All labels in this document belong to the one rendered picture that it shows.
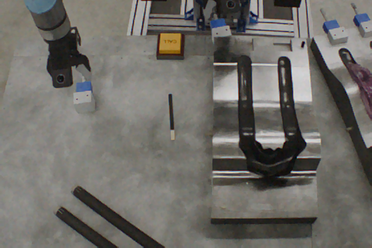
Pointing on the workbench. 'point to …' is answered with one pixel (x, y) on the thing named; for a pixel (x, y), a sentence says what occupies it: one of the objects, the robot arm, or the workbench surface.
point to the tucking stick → (171, 117)
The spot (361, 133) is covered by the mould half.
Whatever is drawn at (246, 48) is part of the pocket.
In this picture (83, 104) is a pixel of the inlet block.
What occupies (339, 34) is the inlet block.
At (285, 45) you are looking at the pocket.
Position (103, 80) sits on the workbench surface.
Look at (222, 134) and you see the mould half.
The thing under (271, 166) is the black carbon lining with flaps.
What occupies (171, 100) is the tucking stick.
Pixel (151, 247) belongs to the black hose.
